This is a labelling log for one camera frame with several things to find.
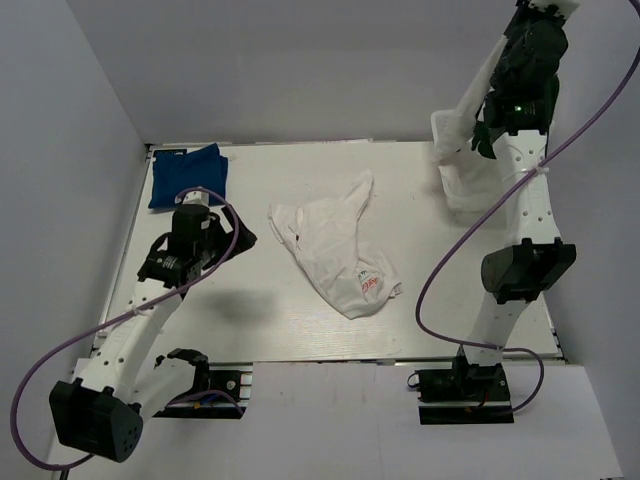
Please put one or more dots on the white plastic basket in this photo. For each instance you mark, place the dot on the white plastic basket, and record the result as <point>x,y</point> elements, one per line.
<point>445,145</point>

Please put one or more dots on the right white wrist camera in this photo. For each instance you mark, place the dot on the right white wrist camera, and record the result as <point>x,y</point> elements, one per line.
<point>559,8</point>

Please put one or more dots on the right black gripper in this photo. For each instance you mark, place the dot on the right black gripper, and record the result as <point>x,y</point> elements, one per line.
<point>529,10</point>

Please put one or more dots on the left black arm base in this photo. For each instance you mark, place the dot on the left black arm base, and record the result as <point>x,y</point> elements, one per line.
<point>227,396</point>

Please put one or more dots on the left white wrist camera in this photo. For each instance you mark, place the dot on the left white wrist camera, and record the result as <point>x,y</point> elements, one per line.
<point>195,197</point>

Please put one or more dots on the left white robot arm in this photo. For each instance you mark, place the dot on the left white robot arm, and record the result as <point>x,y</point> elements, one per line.
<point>103,410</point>

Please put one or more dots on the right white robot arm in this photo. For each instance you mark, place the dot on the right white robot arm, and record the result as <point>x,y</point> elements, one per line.
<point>512,128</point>

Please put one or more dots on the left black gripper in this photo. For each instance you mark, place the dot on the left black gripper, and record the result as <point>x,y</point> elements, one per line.
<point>245,240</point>

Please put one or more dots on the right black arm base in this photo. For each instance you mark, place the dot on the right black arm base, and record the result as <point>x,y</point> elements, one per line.
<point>441,401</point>

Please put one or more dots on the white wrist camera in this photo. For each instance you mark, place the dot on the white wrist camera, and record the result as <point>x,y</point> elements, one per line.
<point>559,8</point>
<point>195,197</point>

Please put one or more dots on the folded blue t shirt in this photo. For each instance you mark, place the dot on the folded blue t shirt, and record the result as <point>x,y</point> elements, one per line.
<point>177,170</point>

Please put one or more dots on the white t shirt red logo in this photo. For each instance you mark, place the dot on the white t shirt red logo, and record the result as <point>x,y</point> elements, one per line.
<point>352,275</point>

